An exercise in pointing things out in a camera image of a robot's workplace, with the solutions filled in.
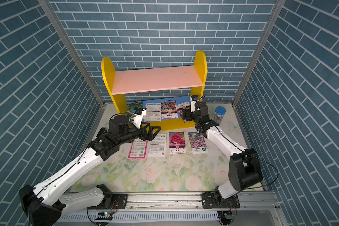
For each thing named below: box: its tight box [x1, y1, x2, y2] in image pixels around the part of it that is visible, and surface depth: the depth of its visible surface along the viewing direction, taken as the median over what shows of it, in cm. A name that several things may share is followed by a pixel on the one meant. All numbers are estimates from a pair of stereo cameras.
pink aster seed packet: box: [161, 100, 178, 120], surface depth 99 cm
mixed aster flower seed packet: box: [174, 101, 191, 119], surface depth 101 cm
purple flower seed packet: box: [187, 131, 209, 155], surface depth 98 cm
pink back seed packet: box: [128, 137, 149, 159], surface depth 93 cm
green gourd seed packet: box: [127, 101, 144, 114], surface depth 101 cm
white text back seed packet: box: [148, 133, 167, 158], surface depth 95 cm
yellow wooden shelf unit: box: [101, 50, 208, 131], surface depth 78 cm
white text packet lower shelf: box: [144, 102, 162, 122], surface depth 98 cm
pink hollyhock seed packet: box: [169, 131, 187, 155], surface depth 98 cm
